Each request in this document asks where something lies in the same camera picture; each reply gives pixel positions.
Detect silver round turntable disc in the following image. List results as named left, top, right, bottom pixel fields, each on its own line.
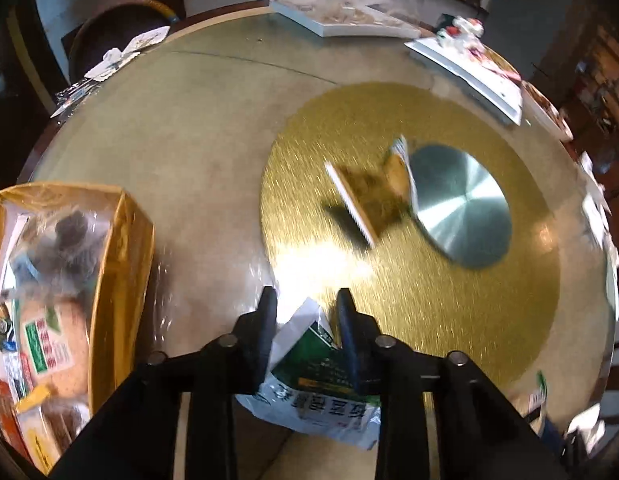
left=408, top=143, right=513, bottom=270

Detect wooden chair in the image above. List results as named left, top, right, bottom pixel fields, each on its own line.
left=68, top=0, right=188, bottom=82

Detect yellow green pea snack packet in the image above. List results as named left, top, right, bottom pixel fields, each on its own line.
left=323, top=135, right=417, bottom=251

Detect flat white tray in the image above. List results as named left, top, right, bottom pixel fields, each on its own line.
left=403, top=36, right=523, bottom=127

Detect yellow taped cardboard box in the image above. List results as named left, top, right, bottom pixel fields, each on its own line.
left=0, top=182, right=156, bottom=477

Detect white tray with food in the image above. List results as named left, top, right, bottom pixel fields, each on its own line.
left=268, top=0, right=421, bottom=39

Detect green white snack packet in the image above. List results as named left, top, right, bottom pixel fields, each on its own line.
left=236, top=297, right=383, bottom=452

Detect red white crumpled wrapper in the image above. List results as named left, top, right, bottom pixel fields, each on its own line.
left=436, top=14, right=486, bottom=49

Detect crumpled white tissue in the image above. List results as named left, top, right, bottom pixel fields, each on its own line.
left=83, top=24, right=171, bottom=82

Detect crumpled white tissues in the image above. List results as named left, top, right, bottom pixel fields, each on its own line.
left=578, top=151, right=619, bottom=267

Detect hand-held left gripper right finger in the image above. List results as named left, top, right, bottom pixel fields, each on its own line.
left=336, top=288, right=565, bottom=480

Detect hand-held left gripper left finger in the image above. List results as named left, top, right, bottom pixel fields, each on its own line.
left=49, top=287, right=279, bottom=480

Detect clear floral snack packet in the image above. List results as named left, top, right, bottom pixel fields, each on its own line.
left=4, top=204, right=116, bottom=307

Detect white plate with food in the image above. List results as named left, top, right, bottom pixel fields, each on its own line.
left=518, top=79, right=573, bottom=142

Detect wrapped chopsticks packet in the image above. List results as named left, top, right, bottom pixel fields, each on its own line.
left=50, top=81, right=103, bottom=119

